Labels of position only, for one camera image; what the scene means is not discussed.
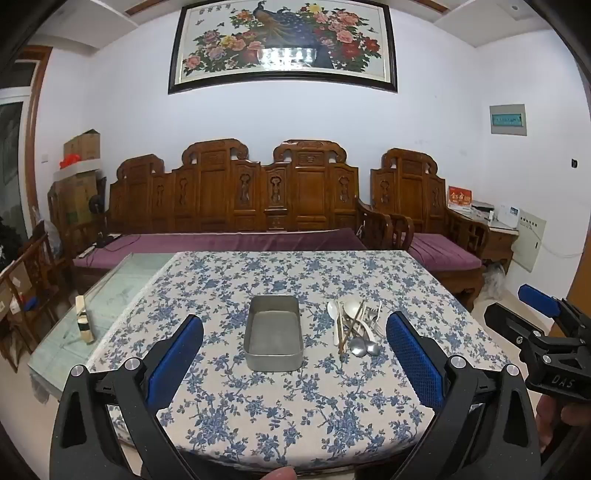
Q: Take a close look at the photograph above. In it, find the beige electrical distribution box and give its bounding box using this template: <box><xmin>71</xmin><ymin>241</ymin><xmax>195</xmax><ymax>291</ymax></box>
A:
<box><xmin>512</xmin><ymin>210</ymin><xmax>548</xmax><ymax>274</ymax></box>

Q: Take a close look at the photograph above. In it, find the blue floral tablecloth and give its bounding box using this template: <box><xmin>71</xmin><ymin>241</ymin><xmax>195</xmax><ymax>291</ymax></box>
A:
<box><xmin>85</xmin><ymin>250</ymin><xmax>511</xmax><ymax>470</ymax></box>

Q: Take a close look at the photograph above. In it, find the framed peacock painting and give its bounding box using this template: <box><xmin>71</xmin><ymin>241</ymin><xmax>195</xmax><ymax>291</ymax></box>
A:
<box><xmin>167</xmin><ymin>0</ymin><xmax>399</xmax><ymax>96</ymax></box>

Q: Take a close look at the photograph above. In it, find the clear plastic bag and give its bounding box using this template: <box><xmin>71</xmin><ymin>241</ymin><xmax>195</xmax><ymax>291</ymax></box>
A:
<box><xmin>484</xmin><ymin>263</ymin><xmax>509</xmax><ymax>302</ymax></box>

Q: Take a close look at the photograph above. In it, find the grey wall panel box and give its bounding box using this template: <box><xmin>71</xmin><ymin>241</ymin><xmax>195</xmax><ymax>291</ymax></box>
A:
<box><xmin>489</xmin><ymin>104</ymin><xmax>528</xmax><ymax>136</ymax></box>

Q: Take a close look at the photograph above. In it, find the person's right hand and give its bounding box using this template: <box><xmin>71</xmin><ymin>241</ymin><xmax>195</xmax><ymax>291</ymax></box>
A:
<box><xmin>534</xmin><ymin>394</ymin><xmax>591</xmax><ymax>455</ymax></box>

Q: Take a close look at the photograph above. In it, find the person's left hand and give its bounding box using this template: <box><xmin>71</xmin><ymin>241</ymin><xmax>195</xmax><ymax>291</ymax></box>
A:
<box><xmin>252</xmin><ymin>466</ymin><xmax>299</xmax><ymax>480</ymax></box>

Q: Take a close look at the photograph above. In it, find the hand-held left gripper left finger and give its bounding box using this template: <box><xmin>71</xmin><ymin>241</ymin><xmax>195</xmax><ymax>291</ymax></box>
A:
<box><xmin>50</xmin><ymin>314</ymin><xmax>206</xmax><ymax>480</ymax></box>

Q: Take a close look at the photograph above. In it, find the round white ceramic spoon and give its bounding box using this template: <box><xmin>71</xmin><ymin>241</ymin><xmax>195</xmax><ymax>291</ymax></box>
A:
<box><xmin>342</xmin><ymin>298</ymin><xmax>384</xmax><ymax>340</ymax></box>

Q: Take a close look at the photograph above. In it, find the wooden door frame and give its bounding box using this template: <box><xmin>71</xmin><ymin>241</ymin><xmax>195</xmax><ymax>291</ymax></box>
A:
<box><xmin>22</xmin><ymin>45</ymin><xmax>54</xmax><ymax>223</ymax></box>

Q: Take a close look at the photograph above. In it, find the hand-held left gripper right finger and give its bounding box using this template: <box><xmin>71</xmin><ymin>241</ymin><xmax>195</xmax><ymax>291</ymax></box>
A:
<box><xmin>385</xmin><ymin>311</ymin><xmax>542</xmax><ymax>480</ymax></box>

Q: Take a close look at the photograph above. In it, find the wooden side table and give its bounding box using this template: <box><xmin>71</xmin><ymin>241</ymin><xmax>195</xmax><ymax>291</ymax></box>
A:
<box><xmin>445</xmin><ymin>208</ymin><xmax>519</xmax><ymax>274</ymax></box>

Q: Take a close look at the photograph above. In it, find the wooden chair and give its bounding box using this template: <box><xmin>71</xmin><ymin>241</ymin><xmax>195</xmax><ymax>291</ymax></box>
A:
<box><xmin>0</xmin><ymin>222</ymin><xmax>62</xmax><ymax>372</ymax></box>

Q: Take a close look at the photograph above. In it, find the carved wooden armchair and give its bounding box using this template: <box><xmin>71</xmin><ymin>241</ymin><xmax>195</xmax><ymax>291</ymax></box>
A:
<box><xmin>369</xmin><ymin>148</ymin><xmax>491</xmax><ymax>312</ymax></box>

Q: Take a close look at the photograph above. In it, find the beige block with black band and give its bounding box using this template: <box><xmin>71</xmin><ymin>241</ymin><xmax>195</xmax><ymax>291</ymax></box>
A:
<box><xmin>75</xmin><ymin>295</ymin><xmax>95</xmax><ymax>345</ymax></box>

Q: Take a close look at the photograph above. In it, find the purple armchair cushion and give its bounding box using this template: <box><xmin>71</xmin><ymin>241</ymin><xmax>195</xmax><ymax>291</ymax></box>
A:
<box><xmin>409</xmin><ymin>233</ymin><xmax>484</xmax><ymax>271</ymax></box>

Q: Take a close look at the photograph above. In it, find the narrow white ceramic spoon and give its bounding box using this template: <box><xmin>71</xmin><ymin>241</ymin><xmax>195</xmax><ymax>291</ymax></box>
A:
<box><xmin>327</xmin><ymin>300</ymin><xmax>342</xmax><ymax>346</ymax></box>

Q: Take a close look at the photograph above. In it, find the red box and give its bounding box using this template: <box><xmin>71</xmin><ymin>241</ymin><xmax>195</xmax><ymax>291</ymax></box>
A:
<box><xmin>448</xmin><ymin>185</ymin><xmax>473</xmax><ymax>212</ymax></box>

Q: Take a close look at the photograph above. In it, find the large cardboard box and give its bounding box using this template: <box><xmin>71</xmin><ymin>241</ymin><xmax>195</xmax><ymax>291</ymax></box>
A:
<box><xmin>50</xmin><ymin>170</ymin><xmax>105</xmax><ymax>228</ymax></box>

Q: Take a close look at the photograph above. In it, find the small cardboard box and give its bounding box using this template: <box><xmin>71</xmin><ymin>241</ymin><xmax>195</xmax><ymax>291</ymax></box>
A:
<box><xmin>63</xmin><ymin>129</ymin><xmax>101</xmax><ymax>161</ymax></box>

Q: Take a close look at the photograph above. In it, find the carved wooden sofa bench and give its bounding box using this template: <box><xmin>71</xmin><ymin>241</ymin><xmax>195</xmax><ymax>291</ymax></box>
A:
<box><xmin>62</xmin><ymin>138</ymin><xmax>393</xmax><ymax>294</ymax></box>

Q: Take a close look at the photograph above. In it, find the glass coffee table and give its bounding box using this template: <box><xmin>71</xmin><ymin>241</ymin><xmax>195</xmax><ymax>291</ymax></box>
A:
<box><xmin>28</xmin><ymin>253</ymin><xmax>178</xmax><ymax>403</ymax></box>

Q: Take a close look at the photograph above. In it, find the white desk device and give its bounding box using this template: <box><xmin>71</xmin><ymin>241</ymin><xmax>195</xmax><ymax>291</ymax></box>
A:
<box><xmin>471</xmin><ymin>200</ymin><xmax>498</xmax><ymax>222</ymax></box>

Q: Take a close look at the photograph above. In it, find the dark brown chopstick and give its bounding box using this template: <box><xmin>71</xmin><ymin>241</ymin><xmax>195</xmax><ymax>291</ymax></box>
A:
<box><xmin>343</xmin><ymin>301</ymin><xmax>368</xmax><ymax>355</ymax></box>

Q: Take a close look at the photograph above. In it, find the white router box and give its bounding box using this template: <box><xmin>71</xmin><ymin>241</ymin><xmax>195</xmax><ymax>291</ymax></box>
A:
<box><xmin>494</xmin><ymin>205</ymin><xmax>520</xmax><ymax>229</ymax></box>

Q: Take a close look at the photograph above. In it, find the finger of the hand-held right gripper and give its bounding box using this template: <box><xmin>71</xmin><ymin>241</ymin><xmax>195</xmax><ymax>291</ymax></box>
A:
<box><xmin>518</xmin><ymin>283</ymin><xmax>591</xmax><ymax>334</ymax></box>
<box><xmin>484</xmin><ymin>302</ymin><xmax>551</xmax><ymax>357</ymax></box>

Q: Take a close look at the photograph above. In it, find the rectangular metal tray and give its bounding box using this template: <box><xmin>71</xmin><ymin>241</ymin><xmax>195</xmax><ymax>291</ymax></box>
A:
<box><xmin>244</xmin><ymin>295</ymin><xmax>304</xmax><ymax>371</ymax></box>

